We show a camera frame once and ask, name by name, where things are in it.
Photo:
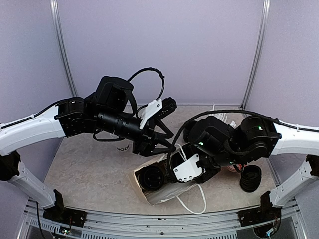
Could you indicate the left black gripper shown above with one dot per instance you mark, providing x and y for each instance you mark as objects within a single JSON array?
[{"x": 145, "y": 145}]

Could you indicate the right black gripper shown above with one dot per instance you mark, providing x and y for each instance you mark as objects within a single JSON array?
[{"x": 205, "y": 179}]

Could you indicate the brown paper bag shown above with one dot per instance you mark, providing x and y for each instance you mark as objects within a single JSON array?
[{"x": 169, "y": 190}]

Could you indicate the stack of white paper cups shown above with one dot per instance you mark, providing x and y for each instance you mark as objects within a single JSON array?
[{"x": 123, "y": 145}]

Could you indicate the stack of black cup lids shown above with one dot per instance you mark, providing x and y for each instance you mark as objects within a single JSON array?
[{"x": 250, "y": 178}]

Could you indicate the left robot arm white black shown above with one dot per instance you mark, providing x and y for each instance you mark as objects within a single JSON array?
[{"x": 111, "y": 108}]

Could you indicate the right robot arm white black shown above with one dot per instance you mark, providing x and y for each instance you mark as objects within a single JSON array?
[{"x": 257, "y": 136}]

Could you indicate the red white patterned bowl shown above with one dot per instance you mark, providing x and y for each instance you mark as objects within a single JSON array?
[{"x": 232, "y": 169}]

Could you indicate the stack of black cup sleeves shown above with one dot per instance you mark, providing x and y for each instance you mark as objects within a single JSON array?
[{"x": 186, "y": 133}]

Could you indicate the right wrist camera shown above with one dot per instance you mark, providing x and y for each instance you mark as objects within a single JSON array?
[{"x": 188, "y": 170}]

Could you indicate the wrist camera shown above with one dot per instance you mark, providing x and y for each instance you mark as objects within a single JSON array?
[
  {"x": 188, "y": 170},
  {"x": 156, "y": 108}
]

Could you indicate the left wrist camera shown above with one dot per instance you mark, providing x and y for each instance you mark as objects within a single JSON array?
[{"x": 156, "y": 108}]

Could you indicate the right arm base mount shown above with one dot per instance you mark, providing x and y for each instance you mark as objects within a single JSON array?
[{"x": 263, "y": 213}]

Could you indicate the aluminium front frame rail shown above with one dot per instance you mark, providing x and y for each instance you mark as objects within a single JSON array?
[{"x": 104, "y": 225}]

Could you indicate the right aluminium corner post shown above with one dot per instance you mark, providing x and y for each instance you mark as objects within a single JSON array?
[{"x": 257, "y": 53}]

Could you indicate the aluminium corner post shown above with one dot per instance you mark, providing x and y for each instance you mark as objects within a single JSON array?
[
  {"x": 257, "y": 53},
  {"x": 61, "y": 46}
]

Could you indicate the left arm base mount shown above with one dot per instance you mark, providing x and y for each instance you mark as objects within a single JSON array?
[{"x": 64, "y": 216}]

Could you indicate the left aluminium corner post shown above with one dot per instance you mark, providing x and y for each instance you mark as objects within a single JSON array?
[{"x": 61, "y": 46}]

